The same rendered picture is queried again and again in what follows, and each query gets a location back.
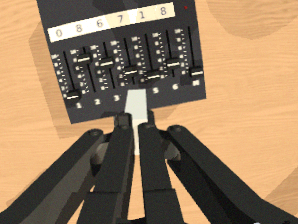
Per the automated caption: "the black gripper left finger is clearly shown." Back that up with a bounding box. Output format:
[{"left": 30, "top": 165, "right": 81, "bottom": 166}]
[{"left": 0, "top": 90, "right": 138, "bottom": 224}]

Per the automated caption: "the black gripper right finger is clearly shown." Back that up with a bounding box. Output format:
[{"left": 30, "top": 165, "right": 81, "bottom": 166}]
[{"left": 135, "top": 89, "right": 298, "bottom": 224}]

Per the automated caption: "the black lighting desk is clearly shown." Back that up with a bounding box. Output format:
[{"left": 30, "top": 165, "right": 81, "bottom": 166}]
[{"left": 36, "top": 0, "right": 207, "bottom": 124}]

